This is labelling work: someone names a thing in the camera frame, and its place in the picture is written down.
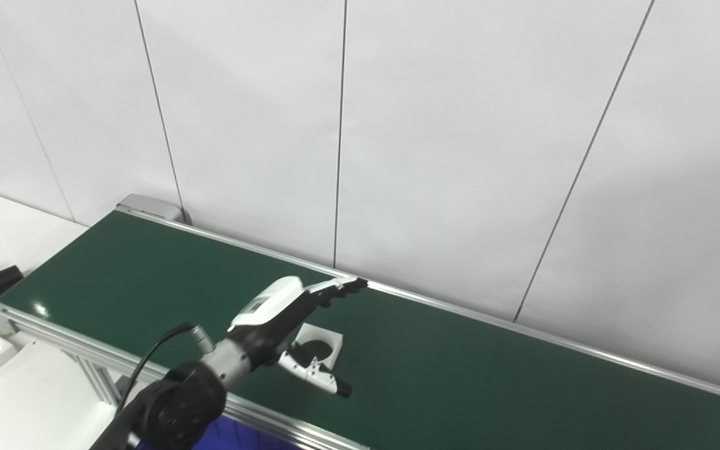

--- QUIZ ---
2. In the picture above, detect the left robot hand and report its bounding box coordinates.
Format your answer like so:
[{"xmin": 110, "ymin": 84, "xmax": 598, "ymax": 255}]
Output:
[{"xmin": 229, "ymin": 276, "xmax": 369, "ymax": 399}]

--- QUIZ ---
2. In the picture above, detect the white square part with hole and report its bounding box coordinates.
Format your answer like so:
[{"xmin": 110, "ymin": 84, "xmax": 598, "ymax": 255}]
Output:
[{"xmin": 285, "ymin": 323, "xmax": 343, "ymax": 371}]

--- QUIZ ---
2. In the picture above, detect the blue plastic bin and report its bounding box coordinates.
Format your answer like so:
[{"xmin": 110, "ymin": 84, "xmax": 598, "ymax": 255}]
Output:
[{"xmin": 138, "ymin": 416, "xmax": 298, "ymax": 450}]

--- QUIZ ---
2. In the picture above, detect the grey conveyor end housing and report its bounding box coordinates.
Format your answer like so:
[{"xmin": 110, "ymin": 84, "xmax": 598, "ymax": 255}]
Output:
[{"xmin": 116, "ymin": 194, "xmax": 189, "ymax": 224}]

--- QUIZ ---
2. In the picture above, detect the aluminium conveyor leg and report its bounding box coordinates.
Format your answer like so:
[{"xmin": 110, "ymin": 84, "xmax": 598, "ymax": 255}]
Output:
[{"xmin": 76, "ymin": 356, "xmax": 124, "ymax": 407}]

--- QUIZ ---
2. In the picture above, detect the green conveyor belt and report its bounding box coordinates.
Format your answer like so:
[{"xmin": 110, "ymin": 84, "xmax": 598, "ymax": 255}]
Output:
[
  {"xmin": 0, "ymin": 211, "xmax": 720, "ymax": 450},
  {"xmin": 0, "ymin": 203, "xmax": 720, "ymax": 450}
]

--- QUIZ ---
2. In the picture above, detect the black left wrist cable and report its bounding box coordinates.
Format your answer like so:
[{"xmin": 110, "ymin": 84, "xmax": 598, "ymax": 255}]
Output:
[{"xmin": 116, "ymin": 322, "xmax": 214, "ymax": 413}]

